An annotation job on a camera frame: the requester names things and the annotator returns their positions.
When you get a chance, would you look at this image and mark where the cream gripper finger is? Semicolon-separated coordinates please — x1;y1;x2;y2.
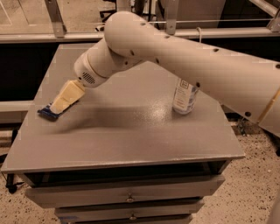
50;80;85;114

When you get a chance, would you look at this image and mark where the blue rxbar blueberry bar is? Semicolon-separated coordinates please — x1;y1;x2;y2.
38;103;62;119

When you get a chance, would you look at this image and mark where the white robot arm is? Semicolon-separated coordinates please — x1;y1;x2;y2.
50;11;280;136

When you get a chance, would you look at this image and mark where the black office chair base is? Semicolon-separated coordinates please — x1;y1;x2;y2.
99;0;116;23

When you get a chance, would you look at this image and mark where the grey top drawer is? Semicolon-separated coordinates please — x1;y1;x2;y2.
25;175;225;208

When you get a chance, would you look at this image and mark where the grey drawer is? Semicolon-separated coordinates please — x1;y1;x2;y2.
25;175;225;208
71;214;193;224
55;199;204;222

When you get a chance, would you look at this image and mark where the clear plastic water bottle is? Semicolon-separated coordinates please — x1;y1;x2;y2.
172;78;199;115

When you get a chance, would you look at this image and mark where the grey middle drawer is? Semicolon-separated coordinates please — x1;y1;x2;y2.
55;199;204;222

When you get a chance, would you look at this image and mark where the grey bottom drawer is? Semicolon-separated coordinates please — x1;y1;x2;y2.
71;214;193;224

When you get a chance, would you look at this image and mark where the metal window rail frame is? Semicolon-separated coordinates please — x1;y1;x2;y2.
0;0;280;43

